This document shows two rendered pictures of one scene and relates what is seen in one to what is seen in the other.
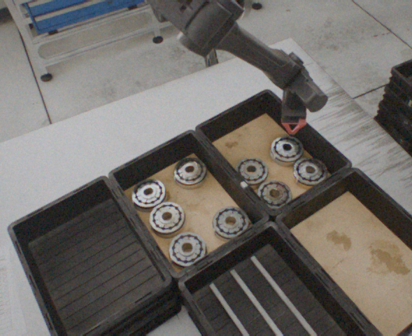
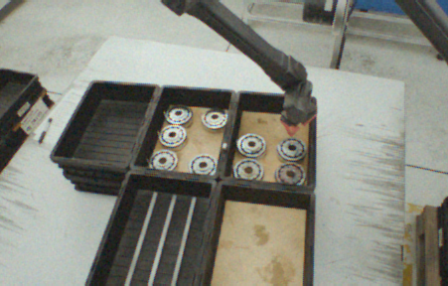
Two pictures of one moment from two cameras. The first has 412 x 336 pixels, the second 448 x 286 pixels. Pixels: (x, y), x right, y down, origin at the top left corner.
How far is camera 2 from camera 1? 0.58 m
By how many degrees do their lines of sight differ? 25
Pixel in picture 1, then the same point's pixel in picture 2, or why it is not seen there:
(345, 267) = (243, 253)
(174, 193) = (195, 126)
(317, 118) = (360, 152)
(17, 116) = (210, 42)
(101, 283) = (109, 146)
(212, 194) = (215, 144)
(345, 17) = not seen: outside the picture
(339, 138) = (360, 177)
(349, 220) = (282, 228)
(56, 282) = (92, 128)
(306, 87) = (292, 95)
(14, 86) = not seen: hidden behind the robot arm
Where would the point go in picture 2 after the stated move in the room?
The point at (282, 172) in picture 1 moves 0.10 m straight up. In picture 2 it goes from (274, 163) to (276, 146)
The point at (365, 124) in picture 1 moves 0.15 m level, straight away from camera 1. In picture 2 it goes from (393, 182) to (424, 169)
